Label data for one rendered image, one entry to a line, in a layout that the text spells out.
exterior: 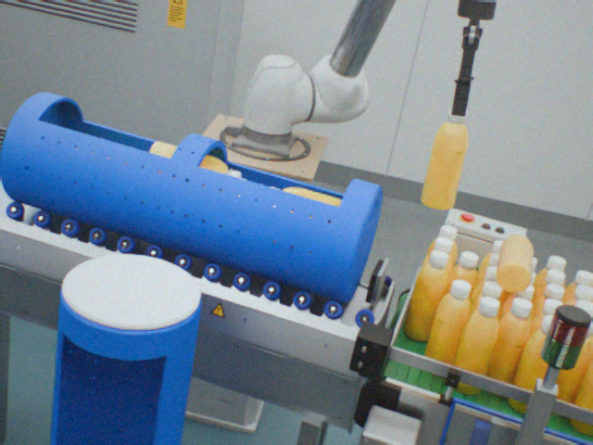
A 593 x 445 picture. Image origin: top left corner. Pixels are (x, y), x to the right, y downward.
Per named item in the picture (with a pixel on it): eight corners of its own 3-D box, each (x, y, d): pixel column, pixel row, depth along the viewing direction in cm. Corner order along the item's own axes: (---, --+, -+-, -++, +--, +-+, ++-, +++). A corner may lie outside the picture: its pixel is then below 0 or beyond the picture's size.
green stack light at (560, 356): (540, 345, 159) (548, 323, 157) (575, 356, 158) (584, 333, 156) (538, 362, 154) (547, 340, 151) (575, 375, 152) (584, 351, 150)
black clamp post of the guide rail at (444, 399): (439, 396, 184) (448, 365, 180) (453, 400, 183) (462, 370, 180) (438, 402, 182) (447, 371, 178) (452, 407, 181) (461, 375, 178)
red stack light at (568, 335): (548, 322, 157) (554, 304, 155) (584, 333, 156) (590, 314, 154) (547, 339, 151) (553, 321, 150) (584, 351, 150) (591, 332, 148)
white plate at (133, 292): (62, 251, 184) (62, 256, 185) (62, 325, 160) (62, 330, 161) (191, 255, 192) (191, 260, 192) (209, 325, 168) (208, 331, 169)
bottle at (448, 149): (413, 198, 191) (433, 110, 185) (441, 198, 195) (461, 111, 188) (431, 210, 185) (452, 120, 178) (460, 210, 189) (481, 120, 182)
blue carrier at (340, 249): (64, 169, 236) (60, 73, 220) (370, 260, 218) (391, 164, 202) (2, 222, 213) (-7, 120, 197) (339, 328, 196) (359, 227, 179)
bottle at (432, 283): (409, 342, 201) (429, 268, 192) (398, 324, 207) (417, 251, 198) (437, 342, 203) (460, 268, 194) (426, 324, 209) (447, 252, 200)
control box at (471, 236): (441, 240, 230) (450, 206, 225) (515, 261, 226) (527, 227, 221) (435, 256, 221) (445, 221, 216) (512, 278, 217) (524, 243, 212)
